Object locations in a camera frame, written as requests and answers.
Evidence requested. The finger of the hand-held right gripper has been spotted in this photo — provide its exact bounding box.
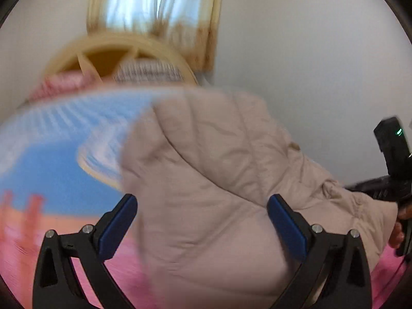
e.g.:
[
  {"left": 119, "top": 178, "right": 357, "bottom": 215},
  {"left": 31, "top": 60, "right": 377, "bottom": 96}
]
[{"left": 345, "top": 176, "right": 400, "bottom": 203}]

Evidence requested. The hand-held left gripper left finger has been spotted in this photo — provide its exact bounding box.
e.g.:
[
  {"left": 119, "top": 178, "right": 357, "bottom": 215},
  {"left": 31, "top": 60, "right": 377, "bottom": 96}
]
[{"left": 32, "top": 194, "right": 139, "bottom": 309}]

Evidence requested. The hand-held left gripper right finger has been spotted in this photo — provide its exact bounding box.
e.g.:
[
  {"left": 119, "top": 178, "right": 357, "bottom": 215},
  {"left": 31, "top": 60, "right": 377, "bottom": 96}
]
[{"left": 267, "top": 194, "right": 372, "bottom": 309}]

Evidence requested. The beige quilted down jacket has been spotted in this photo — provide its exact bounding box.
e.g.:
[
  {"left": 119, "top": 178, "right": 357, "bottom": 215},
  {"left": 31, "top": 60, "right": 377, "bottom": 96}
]
[{"left": 121, "top": 87, "right": 400, "bottom": 309}]

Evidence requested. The person's right hand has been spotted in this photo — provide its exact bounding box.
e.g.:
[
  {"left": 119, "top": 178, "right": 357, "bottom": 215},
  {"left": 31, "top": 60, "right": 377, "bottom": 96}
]
[{"left": 388, "top": 200, "right": 412, "bottom": 249}]

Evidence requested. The blue and pink printed bedsheet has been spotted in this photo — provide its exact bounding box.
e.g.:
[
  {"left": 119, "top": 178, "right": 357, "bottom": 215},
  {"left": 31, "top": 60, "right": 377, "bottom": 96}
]
[{"left": 0, "top": 85, "right": 407, "bottom": 309}]

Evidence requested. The folded pink floral blanket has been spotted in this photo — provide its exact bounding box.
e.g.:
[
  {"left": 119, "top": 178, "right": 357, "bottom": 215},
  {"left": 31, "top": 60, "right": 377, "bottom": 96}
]
[{"left": 28, "top": 72, "right": 104, "bottom": 102}]

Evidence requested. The striped pillow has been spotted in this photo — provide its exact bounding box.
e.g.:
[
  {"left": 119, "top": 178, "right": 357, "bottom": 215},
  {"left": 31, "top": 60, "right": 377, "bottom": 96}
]
[{"left": 113, "top": 58, "right": 186, "bottom": 84}]

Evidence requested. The wooden framed window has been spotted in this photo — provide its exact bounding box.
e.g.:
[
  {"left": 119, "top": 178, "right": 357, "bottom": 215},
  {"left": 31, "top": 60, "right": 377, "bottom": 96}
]
[{"left": 86, "top": 0, "right": 226, "bottom": 71}]

